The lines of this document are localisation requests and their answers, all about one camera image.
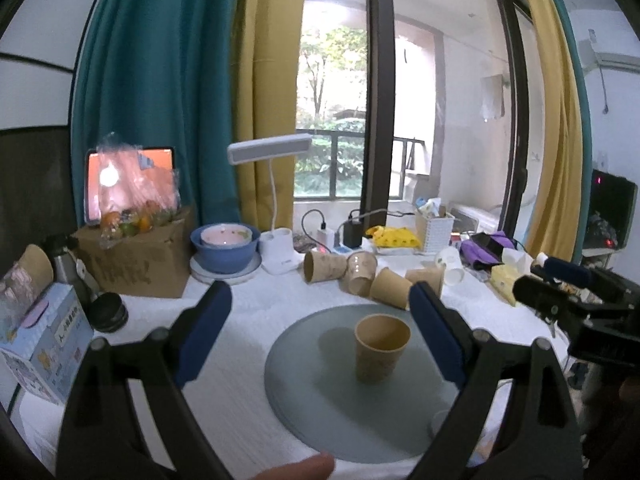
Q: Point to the cardboard box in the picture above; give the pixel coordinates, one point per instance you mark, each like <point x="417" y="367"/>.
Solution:
<point x="135" y="260"/>

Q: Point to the grey round turntable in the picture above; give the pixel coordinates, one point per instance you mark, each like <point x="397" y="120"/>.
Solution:
<point x="320" y="385"/>

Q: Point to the black charger plug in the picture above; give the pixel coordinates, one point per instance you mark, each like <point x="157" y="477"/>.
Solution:
<point x="352" y="232"/>

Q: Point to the plastic bag of fruit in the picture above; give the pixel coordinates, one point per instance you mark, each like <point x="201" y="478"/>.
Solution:
<point x="132" y="200"/>

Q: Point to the purple pouch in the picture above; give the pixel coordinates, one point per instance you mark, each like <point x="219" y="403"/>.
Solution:
<point x="482" y="252"/>

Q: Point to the white air conditioner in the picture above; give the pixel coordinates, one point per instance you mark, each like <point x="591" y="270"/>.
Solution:
<point x="610" y="52"/>

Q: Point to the white desk lamp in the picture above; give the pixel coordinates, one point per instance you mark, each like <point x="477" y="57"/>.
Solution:
<point x="272" y="160"/>

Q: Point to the balcony railing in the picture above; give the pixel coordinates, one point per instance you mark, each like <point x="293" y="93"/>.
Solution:
<point x="345" y="165"/>

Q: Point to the wrapped brown paper cup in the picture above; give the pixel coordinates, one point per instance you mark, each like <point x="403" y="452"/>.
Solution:
<point x="31" y="267"/>

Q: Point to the patterned pale paper cup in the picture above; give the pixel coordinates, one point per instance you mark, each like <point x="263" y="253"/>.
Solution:
<point x="361" y="272"/>

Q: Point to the black device with red light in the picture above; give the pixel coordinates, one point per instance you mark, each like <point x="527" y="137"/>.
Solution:
<point x="612" y="210"/>

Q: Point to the yellow tissue pack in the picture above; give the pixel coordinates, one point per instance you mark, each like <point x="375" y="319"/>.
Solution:
<point x="507" y="277"/>

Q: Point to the black round lid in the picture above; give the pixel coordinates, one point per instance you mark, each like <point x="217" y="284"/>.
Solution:
<point x="107" y="312"/>

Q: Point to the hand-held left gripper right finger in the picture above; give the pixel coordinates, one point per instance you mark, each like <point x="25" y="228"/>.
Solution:
<point x="436" y="336"/>

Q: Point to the person's left hand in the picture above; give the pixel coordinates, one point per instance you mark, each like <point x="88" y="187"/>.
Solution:
<point x="295" y="469"/>

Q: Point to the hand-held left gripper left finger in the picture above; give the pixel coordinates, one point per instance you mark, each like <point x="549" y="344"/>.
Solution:
<point x="205" y="330"/>

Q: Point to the blue tissue box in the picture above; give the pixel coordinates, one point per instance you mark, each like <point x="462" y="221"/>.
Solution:
<point x="42" y="345"/>

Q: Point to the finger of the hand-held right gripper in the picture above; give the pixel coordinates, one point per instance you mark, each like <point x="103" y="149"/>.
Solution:
<point x="565" y="270"/>
<point x="542" y="296"/>

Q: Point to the blue bowl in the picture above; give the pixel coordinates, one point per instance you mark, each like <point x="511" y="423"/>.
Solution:
<point x="225" y="255"/>

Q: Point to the white mesh basket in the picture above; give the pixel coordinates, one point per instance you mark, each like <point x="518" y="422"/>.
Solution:
<point x="434" y="230"/>

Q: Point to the steel thermos bottle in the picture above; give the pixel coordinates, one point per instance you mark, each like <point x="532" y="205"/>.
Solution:
<point x="67" y="265"/>

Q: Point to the white plate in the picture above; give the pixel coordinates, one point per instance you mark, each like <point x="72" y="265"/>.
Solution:
<point x="200" y="270"/>

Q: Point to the brown paper cup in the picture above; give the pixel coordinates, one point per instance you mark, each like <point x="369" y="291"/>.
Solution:
<point x="322" y="266"/>
<point x="31" y="267"/>
<point x="426" y="277"/>
<point x="378" y="347"/>
<point x="392" y="287"/>

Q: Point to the power strip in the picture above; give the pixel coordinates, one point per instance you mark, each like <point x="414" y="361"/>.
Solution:
<point x="325" y="250"/>

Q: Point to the white charger plug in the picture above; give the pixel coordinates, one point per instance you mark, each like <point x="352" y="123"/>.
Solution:
<point x="327" y="235"/>

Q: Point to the white plastic cup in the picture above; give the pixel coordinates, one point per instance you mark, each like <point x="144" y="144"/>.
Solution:
<point x="451" y="264"/>

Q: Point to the yellow curtain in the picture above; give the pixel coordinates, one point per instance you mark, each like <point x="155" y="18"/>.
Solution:
<point x="267" y="85"/>
<point x="555" y="120"/>

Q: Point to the teal curtain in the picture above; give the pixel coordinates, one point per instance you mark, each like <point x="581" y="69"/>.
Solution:
<point x="150" y="85"/>

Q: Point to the tablet screen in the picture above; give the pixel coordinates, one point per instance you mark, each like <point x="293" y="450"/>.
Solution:
<point x="95" y="180"/>

